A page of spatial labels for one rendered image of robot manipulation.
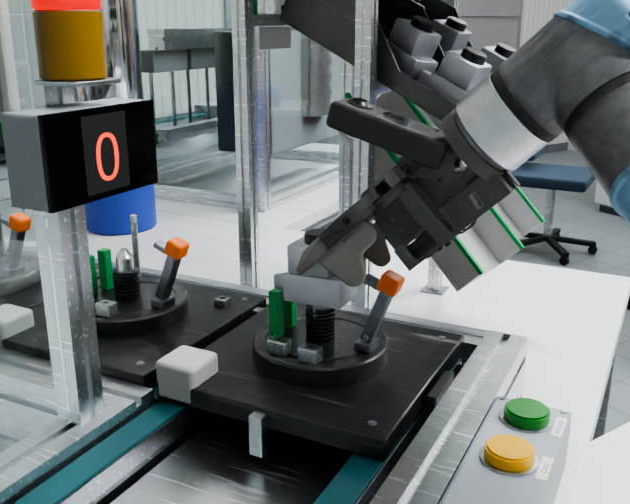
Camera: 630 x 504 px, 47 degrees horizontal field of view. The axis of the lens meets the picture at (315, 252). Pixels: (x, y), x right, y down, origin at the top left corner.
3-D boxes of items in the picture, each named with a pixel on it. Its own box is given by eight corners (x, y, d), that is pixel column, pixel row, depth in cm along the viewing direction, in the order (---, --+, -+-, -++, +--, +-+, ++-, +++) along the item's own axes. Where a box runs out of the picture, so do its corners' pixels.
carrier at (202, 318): (267, 312, 92) (265, 216, 89) (144, 394, 72) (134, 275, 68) (119, 283, 103) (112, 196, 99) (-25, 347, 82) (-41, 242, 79)
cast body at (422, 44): (429, 84, 93) (453, 33, 89) (406, 83, 90) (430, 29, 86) (387, 54, 97) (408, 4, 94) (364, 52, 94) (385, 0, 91)
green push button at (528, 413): (552, 422, 67) (554, 402, 66) (544, 443, 63) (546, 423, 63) (508, 411, 68) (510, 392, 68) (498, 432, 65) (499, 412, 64)
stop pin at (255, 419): (268, 452, 67) (267, 413, 65) (262, 458, 66) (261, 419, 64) (255, 448, 67) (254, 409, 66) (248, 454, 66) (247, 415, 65)
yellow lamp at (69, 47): (121, 77, 57) (116, 11, 55) (74, 81, 53) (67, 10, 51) (73, 75, 59) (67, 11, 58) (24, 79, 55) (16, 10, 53)
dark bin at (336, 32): (497, 116, 93) (525, 63, 90) (451, 127, 83) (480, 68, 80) (336, 19, 104) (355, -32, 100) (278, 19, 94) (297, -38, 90)
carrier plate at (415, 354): (463, 351, 81) (465, 333, 81) (384, 461, 61) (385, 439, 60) (277, 314, 92) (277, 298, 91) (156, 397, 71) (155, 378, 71)
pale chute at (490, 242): (500, 265, 99) (524, 246, 96) (456, 292, 89) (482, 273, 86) (379, 107, 104) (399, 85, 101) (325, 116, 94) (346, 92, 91)
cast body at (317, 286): (358, 295, 74) (357, 229, 72) (340, 310, 71) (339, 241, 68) (286, 285, 78) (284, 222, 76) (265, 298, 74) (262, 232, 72)
